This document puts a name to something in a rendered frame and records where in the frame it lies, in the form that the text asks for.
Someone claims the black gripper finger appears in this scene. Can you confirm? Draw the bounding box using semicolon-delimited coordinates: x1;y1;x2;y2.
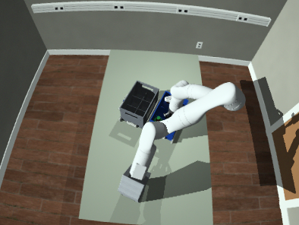
163;112;171;119

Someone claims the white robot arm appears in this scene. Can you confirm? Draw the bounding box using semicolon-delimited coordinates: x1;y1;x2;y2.
130;81;246;181

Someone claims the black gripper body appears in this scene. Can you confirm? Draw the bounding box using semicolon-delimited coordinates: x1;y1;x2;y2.
168;108;174;116

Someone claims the dark blue bottle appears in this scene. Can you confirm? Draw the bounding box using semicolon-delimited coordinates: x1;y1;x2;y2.
162;101;170;109

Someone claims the blue divided crate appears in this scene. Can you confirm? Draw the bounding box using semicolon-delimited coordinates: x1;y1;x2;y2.
150;91;188;139

